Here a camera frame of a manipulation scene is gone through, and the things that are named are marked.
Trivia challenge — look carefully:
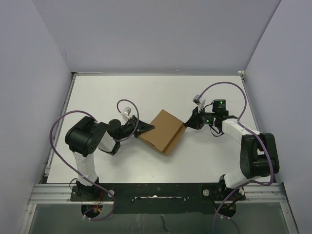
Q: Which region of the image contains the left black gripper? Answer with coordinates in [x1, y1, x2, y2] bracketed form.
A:
[117, 115, 155, 140]

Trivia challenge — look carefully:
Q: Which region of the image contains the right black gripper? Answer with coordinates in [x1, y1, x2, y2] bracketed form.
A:
[184, 106, 216, 131]

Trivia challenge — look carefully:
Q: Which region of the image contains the brown cardboard box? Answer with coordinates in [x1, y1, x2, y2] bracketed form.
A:
[139, 110, 186, 156]

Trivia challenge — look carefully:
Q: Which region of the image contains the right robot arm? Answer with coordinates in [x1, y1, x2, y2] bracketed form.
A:
[185, 99, 280, 199]

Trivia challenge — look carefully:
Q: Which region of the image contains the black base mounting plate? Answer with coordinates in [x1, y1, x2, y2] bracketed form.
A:
[70, 181, 246, 218]

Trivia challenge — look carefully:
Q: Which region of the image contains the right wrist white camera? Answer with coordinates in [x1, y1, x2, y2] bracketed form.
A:
[193, 95, 206, 113]

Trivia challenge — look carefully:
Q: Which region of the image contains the wrist white camera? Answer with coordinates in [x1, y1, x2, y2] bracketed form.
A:
[120, 107, 131, 121]
[193, 95, 206, 113]

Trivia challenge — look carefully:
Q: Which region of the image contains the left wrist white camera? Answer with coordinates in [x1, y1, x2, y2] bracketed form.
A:
[120, 107, 131, 121]

